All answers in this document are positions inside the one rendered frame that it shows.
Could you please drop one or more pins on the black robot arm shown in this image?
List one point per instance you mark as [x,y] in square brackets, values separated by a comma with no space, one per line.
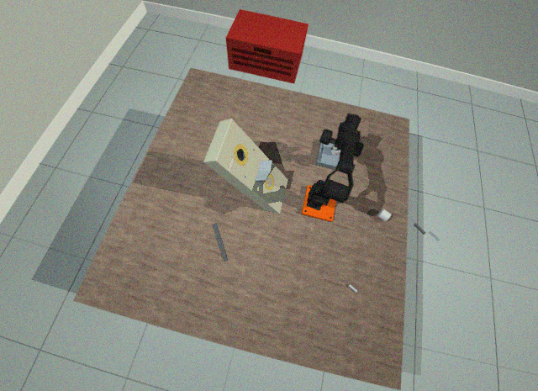
[322,191]

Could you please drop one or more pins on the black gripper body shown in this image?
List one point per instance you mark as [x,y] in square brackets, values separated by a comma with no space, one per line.
[326,138]

